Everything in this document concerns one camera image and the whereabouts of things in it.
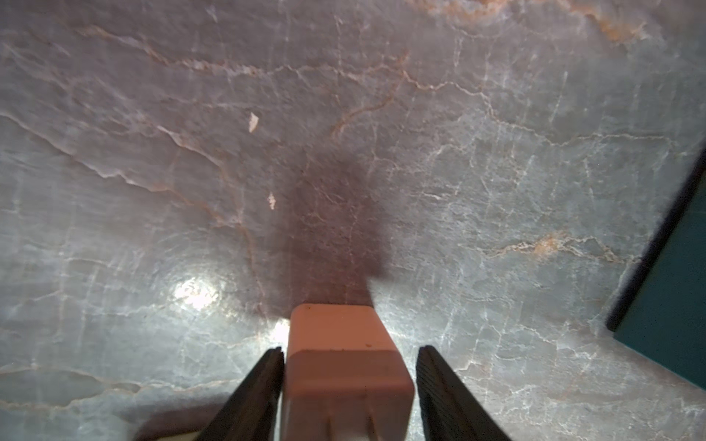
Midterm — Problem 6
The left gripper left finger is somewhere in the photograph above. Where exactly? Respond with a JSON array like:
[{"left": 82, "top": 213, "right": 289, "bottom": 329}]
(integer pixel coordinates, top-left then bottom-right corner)
[{"left": 196, "top": 347, "right": 285, "bottom": 441}]

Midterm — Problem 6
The teal drawer cabinet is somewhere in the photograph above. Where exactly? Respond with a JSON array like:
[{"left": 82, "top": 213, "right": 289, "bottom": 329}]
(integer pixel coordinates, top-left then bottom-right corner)
[{"left": 606, "top": 153, "right": 705, "bottom": 389}]

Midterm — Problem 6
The pink plug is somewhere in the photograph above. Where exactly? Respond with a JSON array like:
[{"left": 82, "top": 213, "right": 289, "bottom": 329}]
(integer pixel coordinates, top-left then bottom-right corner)
[{"left": 281, "top": 303, "right": 416, "bottom": 440}]

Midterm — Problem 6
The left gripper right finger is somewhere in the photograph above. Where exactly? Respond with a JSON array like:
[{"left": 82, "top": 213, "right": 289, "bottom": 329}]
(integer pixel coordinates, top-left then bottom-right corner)
[{"left": 416, "top": 345, "right": 510, "bottom": 441}]

